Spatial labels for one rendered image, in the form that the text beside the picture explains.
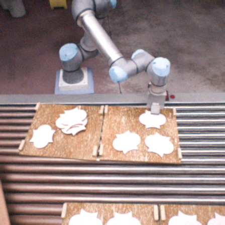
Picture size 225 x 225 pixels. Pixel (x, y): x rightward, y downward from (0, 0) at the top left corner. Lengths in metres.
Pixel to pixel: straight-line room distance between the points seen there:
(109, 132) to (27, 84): 2.01
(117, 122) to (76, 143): 0.26
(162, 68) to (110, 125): 0.47
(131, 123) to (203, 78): 1.91
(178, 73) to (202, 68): 0.35
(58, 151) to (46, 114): 0.27
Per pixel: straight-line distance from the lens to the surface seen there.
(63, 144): 1.22
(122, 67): 0.96
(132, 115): 1.28
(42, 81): 3.03
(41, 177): 1.18
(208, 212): 1.11
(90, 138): 1.21
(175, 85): 2.85
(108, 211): 1.05
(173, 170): 1.16
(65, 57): 1.43
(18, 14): 4.60
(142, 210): 1.05
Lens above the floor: 1.95
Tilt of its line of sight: 51 degrees down
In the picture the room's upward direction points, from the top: 4 degrees counter-clockwise
